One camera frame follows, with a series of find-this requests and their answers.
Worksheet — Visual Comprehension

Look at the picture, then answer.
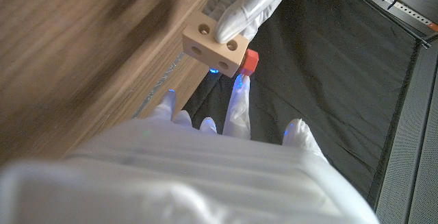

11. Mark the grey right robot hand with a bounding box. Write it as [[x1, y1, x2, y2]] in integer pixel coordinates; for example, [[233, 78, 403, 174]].
[[0, 74, 381, 224]]

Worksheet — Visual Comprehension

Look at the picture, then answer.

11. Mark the red-headed wooden screw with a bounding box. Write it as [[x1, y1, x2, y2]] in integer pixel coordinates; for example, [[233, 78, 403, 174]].
[[239, 48, 260, 77]]

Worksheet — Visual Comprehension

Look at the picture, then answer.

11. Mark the wooden block with holes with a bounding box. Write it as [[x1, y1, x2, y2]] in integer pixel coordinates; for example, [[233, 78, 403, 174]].
[[181, 10, 250, 79]]

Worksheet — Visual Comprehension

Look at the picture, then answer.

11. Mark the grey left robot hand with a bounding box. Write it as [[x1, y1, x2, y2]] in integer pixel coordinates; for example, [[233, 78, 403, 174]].
[[202, 0, 299, 45]]

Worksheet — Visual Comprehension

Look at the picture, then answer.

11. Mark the white perforated metal rail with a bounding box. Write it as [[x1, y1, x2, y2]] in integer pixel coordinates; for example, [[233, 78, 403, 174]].
[[359, 0, 438, 33]]

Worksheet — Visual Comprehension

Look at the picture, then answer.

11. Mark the black curtain backdrop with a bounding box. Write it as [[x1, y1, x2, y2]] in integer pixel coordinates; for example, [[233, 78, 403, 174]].
[[183, 0, 422, 201]]

